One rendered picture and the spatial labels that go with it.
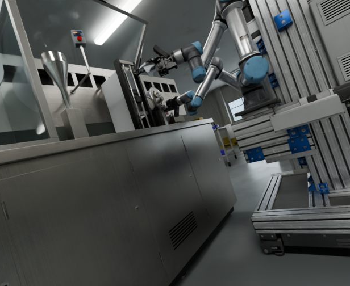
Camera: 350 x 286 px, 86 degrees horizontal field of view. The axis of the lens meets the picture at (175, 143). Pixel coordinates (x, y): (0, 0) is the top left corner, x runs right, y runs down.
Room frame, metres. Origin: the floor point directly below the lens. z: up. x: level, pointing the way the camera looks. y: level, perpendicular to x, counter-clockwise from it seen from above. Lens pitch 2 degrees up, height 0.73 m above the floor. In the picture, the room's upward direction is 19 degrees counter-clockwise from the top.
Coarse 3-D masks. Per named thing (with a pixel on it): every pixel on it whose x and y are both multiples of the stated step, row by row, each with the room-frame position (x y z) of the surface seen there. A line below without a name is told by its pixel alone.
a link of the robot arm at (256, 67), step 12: (216, 0) 0.96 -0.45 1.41; (228, 0) 0.91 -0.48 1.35; (240, 0) 0.92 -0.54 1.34; (216, 12) 1.05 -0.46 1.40; (228, 12) 0.94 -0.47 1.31; (240, 12) 0.93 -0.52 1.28; (228, 24) 0.96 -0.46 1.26; (240, 24) 0.92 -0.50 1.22; (240, 36) 0.93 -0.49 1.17; (240, 48) 0.94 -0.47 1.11; (252, 48) 0.92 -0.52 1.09; (240, 60) 0.95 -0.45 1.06; (252, 60) 0.90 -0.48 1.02; (264, 60) 0.89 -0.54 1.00; (252, 72) 0.91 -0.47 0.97; (264, 72) 0.90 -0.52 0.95; (252, 84) 0.98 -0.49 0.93
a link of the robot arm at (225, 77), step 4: (220, 72) 1.54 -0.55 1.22; (224, 72) 1.56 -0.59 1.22; (216, 76) 1.56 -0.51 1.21; (220, 76) 1.56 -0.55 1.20; (224, 76) 1.56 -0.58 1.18; (228, 76) 1.56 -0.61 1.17; (232, 76) 1.57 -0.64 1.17; (220, 80) 1.60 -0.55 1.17; (224, 80) 1.58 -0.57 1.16; (228, 80) 1.57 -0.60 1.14; (232, 80) 1.57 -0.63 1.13; (236, 80) 1.57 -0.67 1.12; (228, 84) 1.60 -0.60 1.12; (232, 84) 1.59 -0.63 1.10; (236, 84) 1.58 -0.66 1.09; (236, 88) 1.61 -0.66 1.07
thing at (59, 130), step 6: (90, 126) 1.47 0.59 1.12; (96, 126) 1.51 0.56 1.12; (102, 126) 1.55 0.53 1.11; (108, 126) 1.59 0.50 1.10; (60, 132) 1.29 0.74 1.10; (90, 132) 1.46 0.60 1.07; (96, 132) 1.50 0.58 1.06; (102, 132) 1.54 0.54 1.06; (108, 132) 1.58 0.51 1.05; (114, 132) 1.62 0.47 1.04; (60, 138) 1.28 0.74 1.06; (66, 138) 1.32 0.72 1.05
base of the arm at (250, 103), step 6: (252, 90) 1.05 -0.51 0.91; (258, 90) 1.04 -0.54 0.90; (246, 96) 1.08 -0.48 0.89; (252, 96) 1.05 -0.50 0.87; (258, 96) 1.03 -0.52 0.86; (264, 96) 1.04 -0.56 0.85; (246, 102) 1.09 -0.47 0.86; (252, 102) 1.04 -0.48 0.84; (258, 102) 1.03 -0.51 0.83; (246, 108) 1.09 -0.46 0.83
